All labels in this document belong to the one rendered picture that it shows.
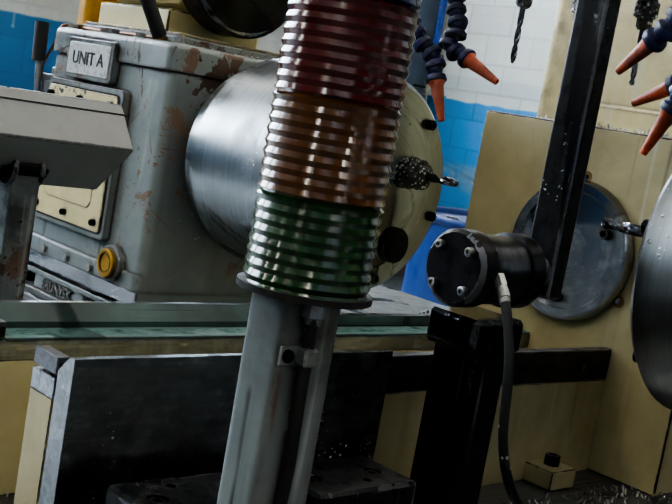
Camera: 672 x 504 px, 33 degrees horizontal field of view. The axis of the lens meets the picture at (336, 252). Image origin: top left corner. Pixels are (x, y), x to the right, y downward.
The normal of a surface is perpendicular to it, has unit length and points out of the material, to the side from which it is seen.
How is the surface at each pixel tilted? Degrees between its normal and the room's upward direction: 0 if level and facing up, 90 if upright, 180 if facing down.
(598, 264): 90
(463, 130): 90
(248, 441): 90
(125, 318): 45
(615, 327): 90
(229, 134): 77
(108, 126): 50
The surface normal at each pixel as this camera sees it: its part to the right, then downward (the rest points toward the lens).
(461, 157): -0.75, -0.05
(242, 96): -0.49, -0.60
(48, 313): 0.59, -0.55
